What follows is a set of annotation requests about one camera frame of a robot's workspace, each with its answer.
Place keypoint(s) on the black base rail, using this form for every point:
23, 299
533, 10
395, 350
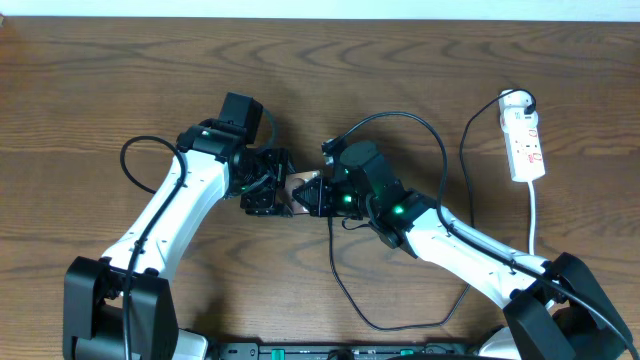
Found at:
256, 351

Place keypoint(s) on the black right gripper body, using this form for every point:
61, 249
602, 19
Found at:
339, 200

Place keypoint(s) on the white power strip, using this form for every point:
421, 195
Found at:
519, 123

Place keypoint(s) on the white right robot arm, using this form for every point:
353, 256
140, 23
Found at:
553, 309

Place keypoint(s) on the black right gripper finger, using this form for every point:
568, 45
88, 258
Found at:
310, 188
310, 205

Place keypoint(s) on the rose gold Galaxy smartphone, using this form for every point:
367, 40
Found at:
294, 181

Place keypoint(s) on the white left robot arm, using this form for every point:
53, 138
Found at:
120, 306

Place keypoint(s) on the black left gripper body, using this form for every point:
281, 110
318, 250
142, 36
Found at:
266, 174

